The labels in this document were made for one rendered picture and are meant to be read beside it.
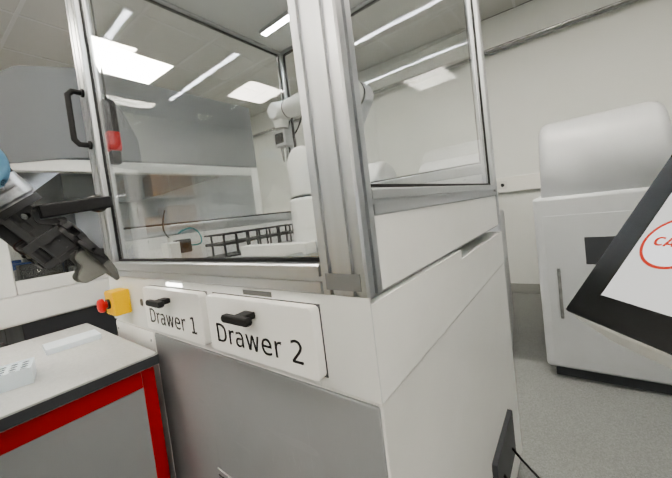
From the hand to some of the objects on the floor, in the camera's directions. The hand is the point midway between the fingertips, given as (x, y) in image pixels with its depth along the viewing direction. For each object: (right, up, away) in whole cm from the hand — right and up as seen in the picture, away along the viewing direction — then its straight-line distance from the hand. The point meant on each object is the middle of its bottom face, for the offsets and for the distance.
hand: (116, 272), depth 65 cm
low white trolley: (-32, -103, +14) cm, 109 cm away
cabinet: (+51, -92, +48) cm, 115 cm away
